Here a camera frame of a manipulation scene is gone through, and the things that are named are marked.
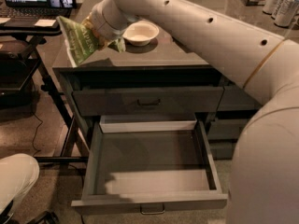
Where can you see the grey bottom right drawer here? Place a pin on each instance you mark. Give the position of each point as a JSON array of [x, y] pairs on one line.
[[222, 150]]

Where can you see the open grey middle drawer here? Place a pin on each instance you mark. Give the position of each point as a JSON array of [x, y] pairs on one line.
[[150, 173]]

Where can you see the person's knee in beige trousers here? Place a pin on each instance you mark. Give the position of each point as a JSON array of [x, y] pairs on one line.
[[18, 174]]

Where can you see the grey top left drawer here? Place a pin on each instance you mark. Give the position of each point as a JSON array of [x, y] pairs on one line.
[[163, 100]]

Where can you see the white paper bowl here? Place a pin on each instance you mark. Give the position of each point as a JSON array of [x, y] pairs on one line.
[[141, 33]]

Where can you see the grey middle right drawer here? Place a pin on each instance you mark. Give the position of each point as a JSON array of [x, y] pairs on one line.
[[226, 128]]

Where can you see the yellow sticky note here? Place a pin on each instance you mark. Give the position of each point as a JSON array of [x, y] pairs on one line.
[[45, 23]]

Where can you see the black laptop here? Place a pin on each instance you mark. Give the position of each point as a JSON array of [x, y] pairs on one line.
[[23, 14]]

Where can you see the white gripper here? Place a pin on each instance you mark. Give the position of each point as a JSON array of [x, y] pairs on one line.
[[99, 24]]

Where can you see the grey top right drawer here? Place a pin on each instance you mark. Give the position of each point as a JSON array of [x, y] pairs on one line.
[[235, 99]]

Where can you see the green jalapeno chip bag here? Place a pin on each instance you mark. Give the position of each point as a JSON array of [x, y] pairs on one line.
[[81, 42]]

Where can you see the black smartphone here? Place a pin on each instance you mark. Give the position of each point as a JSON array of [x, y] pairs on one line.
[[62, 3]]

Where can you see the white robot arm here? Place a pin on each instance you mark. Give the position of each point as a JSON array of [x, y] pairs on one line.
[[264, 184]]

